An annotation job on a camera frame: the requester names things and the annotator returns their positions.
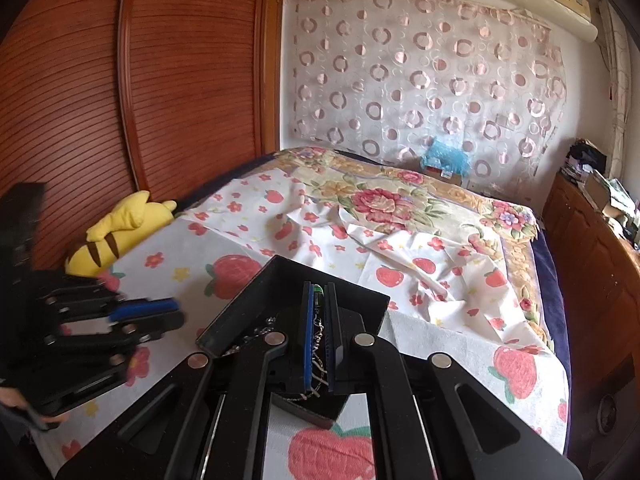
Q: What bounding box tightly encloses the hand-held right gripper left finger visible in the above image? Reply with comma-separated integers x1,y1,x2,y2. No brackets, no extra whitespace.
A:
55,280,318,480

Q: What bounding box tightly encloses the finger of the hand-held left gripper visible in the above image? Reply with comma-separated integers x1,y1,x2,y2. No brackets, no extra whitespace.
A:
46,310,187,362
35,281,181,324

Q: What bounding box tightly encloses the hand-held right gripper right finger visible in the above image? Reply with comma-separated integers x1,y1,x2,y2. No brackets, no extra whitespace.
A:
322,282,584,480

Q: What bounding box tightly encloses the black cardboard box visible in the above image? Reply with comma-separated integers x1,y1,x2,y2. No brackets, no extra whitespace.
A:
195,254,391,431

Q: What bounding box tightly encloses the person's left hand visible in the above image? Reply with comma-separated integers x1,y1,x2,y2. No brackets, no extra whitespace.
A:
0,385,72,423

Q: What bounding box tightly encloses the yellow plush toy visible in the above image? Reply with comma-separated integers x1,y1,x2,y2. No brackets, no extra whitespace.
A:
65,190,179,279

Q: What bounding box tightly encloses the strawberry print cloth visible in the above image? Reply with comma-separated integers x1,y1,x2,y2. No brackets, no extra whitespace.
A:
30,166,572,480

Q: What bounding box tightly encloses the floral blanket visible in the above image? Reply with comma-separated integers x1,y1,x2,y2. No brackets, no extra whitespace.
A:
272,145,557,357

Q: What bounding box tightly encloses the blue plastic bag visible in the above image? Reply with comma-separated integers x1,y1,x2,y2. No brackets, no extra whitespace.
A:
419,135,475,176

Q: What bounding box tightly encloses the wooden wardrobe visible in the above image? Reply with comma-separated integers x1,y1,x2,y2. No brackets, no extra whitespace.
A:
0,0,284,272

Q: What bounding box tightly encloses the wooden cabinet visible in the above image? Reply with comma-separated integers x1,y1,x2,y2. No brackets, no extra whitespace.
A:
542,172,640,412

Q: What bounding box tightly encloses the metal bowl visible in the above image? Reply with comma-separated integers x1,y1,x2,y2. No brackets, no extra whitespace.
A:
597,393,620,436

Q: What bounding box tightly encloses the open cardboard box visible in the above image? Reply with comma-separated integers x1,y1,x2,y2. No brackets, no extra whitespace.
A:
582,169,631,216

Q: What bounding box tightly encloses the pile of dark clothes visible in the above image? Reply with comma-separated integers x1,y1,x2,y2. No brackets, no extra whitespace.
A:
567,138,609,181

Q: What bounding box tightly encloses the pale patterned window curtain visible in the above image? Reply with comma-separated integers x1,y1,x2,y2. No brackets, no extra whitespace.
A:
597,0,634,182

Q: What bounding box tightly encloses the circle pattern wall curtain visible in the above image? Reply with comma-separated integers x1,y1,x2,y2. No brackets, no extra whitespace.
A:
283,0,569,197

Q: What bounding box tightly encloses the wall air conditioner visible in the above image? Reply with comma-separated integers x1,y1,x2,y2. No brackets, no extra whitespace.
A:
494,0,600,44

